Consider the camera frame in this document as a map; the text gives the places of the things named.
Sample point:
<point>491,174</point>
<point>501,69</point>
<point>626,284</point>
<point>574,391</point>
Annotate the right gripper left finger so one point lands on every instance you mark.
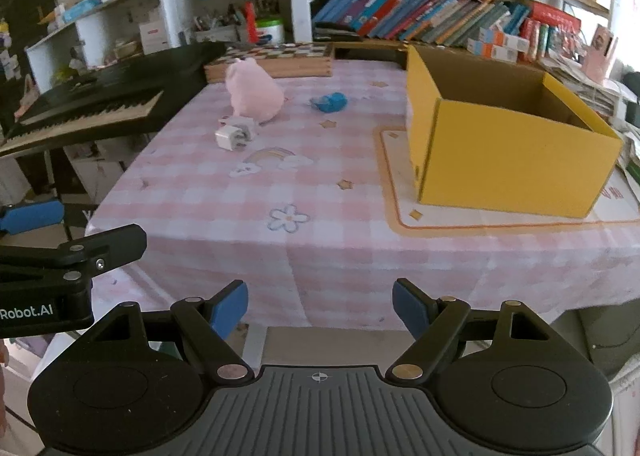
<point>204,327</point>

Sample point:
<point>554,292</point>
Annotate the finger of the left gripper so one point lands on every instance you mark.
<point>73,262</point>
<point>28,217</point>

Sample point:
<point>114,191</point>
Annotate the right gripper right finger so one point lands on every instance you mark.
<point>435,325</point>

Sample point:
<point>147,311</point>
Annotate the white charger plug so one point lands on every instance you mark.
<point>233,138</point>

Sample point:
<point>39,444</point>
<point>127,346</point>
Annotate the pink plush pig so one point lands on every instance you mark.
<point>253,92</point>

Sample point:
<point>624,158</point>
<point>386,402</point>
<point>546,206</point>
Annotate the pink checkered tablecloth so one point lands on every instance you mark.
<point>300,215</point>

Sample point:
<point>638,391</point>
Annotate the black Yamaha keyboard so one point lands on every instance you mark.
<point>139,95</point>

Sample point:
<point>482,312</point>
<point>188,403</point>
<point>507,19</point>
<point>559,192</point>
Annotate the yellow cardboard box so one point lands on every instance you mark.
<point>491,135</point>

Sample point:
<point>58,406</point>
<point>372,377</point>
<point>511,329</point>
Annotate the red bottle figurine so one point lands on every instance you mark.
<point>250,16</point>

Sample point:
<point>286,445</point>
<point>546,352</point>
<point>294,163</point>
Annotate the wooden chess board box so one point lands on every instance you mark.
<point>288,61</point>

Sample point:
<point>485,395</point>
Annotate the stack of papers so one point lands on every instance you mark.
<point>608,99</point>

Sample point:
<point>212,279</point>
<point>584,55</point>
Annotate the white green jar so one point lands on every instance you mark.
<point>270,31</point>

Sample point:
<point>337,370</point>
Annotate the pink pen holder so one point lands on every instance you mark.
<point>599,54</point>

